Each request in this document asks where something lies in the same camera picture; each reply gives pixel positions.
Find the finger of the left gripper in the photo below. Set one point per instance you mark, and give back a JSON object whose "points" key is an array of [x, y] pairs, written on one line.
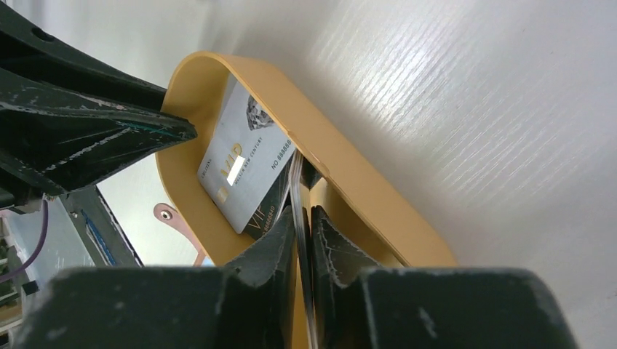
{"points": [[69, 121]]}

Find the silver striped card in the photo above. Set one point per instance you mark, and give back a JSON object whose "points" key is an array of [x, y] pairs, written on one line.
{"points": [[246, 165], [302, 230]]}

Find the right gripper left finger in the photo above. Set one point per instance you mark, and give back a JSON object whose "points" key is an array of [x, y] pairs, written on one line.
{"points": [[168, 308]]}

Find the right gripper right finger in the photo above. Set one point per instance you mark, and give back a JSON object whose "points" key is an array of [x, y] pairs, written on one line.
{"points": [[434, 313]]}

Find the tan oval tray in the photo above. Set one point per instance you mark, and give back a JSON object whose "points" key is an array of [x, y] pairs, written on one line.
{"points": [[380, 221]]}

